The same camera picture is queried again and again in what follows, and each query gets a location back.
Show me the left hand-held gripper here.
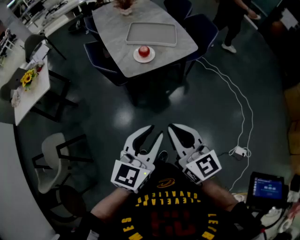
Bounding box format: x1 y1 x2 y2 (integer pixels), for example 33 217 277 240
110 125 164 194

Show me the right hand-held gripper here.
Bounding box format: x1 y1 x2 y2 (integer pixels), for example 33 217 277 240
167 123 223 186

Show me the white round plate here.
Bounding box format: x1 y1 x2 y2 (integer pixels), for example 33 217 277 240
133 46 156 64

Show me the red apple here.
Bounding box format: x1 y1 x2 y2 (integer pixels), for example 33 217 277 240
138 45 151 58

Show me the person's left forearm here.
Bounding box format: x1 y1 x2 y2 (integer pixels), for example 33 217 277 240
90 187 132 223

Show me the person's right forearm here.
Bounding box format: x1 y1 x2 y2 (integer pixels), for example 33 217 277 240
201 179 239 212

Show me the person's black shoe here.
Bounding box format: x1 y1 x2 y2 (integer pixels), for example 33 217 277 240
157 150 169 164

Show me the white power adapter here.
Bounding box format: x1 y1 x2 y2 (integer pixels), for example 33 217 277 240
233 146 248 158

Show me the black jersey shirt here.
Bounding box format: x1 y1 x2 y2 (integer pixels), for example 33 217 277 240
78 161 262 240

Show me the dark round stool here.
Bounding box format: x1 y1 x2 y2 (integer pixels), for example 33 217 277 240
58 185 88 218

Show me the white black-framed chair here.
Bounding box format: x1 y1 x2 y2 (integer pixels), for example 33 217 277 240
31 132 95 195

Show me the black screen device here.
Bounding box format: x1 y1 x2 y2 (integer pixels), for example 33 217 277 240
245 171 289 209

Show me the dark blue chair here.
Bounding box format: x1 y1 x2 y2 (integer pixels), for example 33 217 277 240
183 13 219 76
83 41 128 87
83 15 101 41
163 0 194 24

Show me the brown cardboard box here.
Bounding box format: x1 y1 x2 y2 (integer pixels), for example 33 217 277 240
283 83 300 170

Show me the grey rectangular tray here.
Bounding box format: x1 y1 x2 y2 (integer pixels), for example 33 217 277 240
125 22 178 48

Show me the white side table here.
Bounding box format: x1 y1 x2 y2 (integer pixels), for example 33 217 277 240
10 55 51 127

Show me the grey marble dining table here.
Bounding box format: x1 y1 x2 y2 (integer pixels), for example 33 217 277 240
91 0 199 79

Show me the white plastic equipment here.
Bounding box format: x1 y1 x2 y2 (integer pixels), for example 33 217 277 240
259 203 300 240

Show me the yellow sunflower bouquet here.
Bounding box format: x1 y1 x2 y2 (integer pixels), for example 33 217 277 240
19 67 39 91

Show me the white crumpled cloth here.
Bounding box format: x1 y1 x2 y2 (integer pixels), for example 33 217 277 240
10 90 22 108

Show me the pink flower pot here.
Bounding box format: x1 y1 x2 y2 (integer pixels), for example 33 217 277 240
113 0 138 16

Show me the grey chair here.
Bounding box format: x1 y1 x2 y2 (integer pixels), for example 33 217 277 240
24 33 68 63

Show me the white cable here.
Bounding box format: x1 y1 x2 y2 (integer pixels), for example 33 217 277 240
195 57 255 192

